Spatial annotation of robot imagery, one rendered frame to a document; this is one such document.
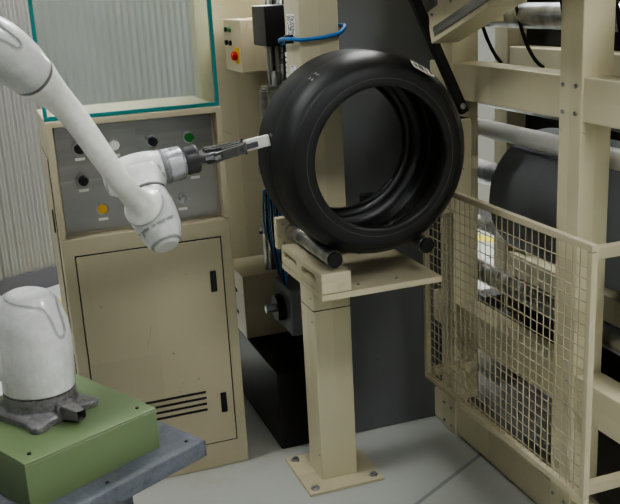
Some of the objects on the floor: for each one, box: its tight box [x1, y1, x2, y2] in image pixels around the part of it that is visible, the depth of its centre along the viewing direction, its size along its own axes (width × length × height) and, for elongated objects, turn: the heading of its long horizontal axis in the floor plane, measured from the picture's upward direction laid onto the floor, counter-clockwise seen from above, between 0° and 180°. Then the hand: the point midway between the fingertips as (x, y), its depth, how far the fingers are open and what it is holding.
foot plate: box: [285, 445, 384, 497], centre depth 316 cm, size 27×27×2 cm
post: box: [284, 0, 357, 480], centre depth 281 cm, size 13×13×250 cm
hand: (256, 142), depth 242 cm, fingers closed
